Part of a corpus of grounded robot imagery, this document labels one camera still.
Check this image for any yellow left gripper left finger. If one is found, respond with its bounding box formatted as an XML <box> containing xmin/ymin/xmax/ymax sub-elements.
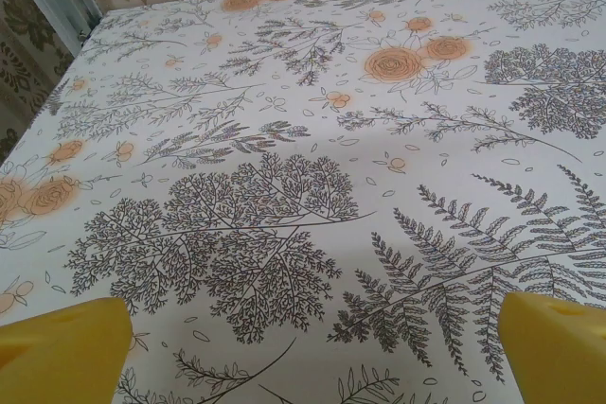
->
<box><xmin>0</xmin><ymin>297</ymin><xmax>134</xmax><ymax>404</ymax></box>

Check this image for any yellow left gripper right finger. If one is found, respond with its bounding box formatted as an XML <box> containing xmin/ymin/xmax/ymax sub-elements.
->
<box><xmin>500</xmin><ymin>292</ymin><xmax>606</xmax><ymax>404</ymax></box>

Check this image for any floral printed tablecloth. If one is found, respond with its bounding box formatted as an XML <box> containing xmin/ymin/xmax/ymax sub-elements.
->
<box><xmin>0</xmin><ymin>0</ymin><xmax>606</xmax><ymax>404</ymax></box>

